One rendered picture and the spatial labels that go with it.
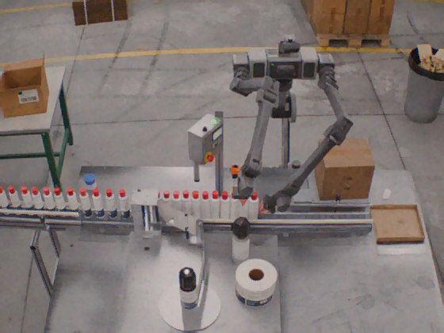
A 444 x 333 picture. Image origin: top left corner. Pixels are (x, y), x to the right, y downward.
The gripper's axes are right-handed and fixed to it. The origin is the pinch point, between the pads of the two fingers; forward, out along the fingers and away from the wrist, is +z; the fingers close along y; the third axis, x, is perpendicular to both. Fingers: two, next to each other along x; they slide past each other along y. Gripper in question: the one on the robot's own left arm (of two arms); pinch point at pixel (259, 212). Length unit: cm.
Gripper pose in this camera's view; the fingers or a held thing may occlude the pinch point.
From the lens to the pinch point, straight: 340.8
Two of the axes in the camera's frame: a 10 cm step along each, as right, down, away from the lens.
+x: 7.8, 4.7, 4.1
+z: -6.3, 5.7, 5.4
